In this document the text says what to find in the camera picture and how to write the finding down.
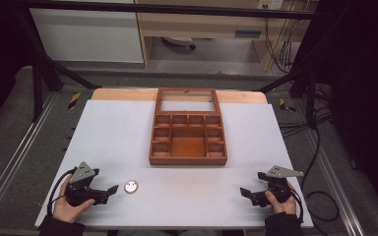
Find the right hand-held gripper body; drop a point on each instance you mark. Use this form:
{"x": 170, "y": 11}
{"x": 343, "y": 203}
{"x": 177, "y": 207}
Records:
{"x": 277, "y": 183}

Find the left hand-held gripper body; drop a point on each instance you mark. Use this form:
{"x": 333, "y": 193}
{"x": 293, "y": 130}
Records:
{"x": 82, "y": 177}

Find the small round gold-rimmed disc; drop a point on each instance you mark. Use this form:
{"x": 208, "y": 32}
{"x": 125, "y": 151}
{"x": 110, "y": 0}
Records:
{"x": 131, "y": 187}

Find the wooden compartment box with lid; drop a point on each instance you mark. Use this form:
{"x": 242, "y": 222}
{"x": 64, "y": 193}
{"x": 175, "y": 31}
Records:
{"x": 188, "y": 147}

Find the person's right hand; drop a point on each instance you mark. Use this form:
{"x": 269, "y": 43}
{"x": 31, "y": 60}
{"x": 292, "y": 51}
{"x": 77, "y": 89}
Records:
{"x": 283, "y": 206}

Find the person's left hand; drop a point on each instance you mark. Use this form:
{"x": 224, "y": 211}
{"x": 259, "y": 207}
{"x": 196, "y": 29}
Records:
{"x": 66, "y": 209}

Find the white table mat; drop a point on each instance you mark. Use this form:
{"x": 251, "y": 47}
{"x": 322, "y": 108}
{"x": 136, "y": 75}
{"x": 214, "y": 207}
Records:
{"x": 190, "y": 190}

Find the yellow black tape strip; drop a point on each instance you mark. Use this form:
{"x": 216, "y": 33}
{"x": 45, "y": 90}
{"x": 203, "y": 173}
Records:
{"x": 74, "y": 100}
{"x": 286, "y": 105}

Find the black metal stand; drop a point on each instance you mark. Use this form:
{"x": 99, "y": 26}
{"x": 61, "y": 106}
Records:
{"x": 305, "y": 82}
{"x": 39, "y": 72}

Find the white cabinet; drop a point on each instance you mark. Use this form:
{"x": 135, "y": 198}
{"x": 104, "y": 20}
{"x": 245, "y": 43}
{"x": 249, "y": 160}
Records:
{"x": 88, "y": 36}

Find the office chair base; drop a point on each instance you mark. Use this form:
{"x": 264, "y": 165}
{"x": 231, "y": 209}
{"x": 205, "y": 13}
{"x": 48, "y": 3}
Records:
{"x": 180, "y": 41}

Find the light wooden desk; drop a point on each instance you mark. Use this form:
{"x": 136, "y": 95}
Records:
{"x": 206, "y": 28}

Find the white power strip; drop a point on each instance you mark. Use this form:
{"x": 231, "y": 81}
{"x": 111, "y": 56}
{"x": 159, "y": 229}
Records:
{"x": 270, "y": 4}

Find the metal floor rail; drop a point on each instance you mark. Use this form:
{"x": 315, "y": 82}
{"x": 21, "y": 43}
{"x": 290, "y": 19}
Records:
{"x": 13, "y": 164}
{"x": 336, "y": 183}

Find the black metal frame bar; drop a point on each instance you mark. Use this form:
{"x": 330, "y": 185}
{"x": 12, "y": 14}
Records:
{"x": 164, "y": 9}

